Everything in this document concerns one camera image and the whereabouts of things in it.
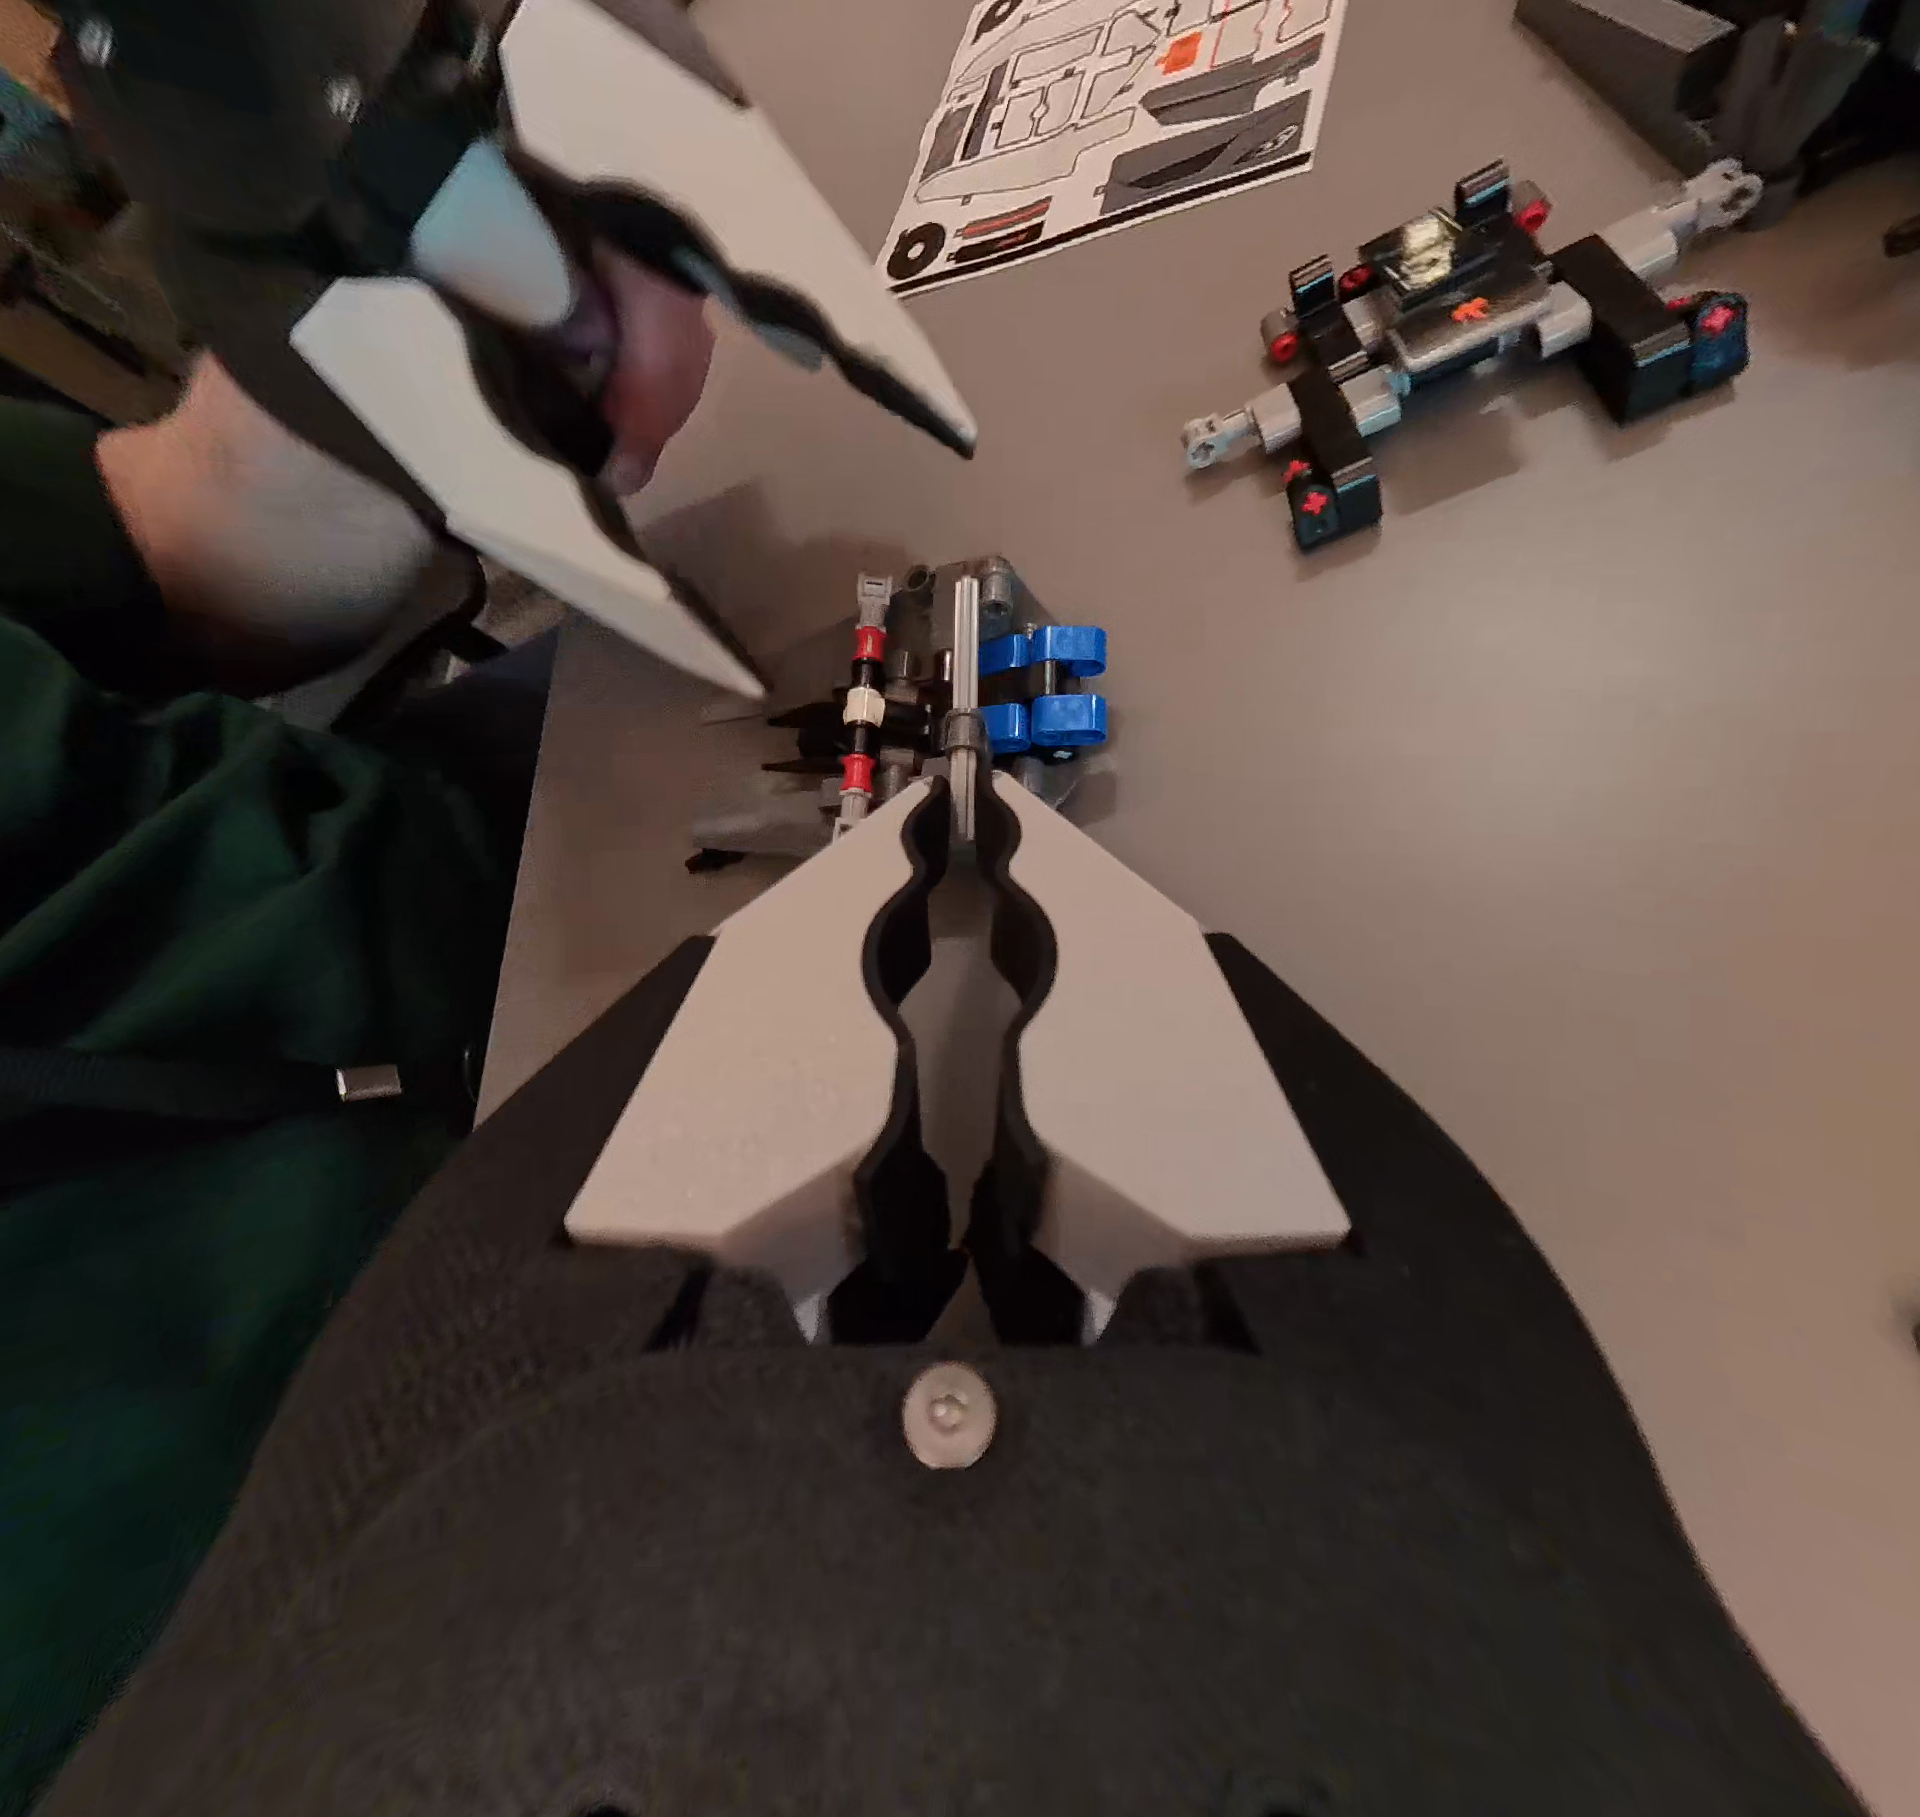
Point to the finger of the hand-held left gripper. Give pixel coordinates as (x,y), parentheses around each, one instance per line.
(674,136)
(451,422)

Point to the person's left hand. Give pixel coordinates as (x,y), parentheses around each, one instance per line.
(659,349)

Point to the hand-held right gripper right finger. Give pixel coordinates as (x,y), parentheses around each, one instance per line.
(1186,1098)

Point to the grey winged brick assembly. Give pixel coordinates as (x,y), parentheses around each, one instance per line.
(1050,648)

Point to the small black brick assembly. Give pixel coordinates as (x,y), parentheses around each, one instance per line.
(1469,303)

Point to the toy brick car chassis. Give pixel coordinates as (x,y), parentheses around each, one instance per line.
(1621,17)

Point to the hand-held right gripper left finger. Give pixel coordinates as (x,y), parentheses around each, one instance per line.
(734,1098)

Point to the light grey small connector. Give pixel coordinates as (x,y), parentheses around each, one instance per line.
(853,813)

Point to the sticker sheet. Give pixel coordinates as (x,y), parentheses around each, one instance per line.
(1050,123)

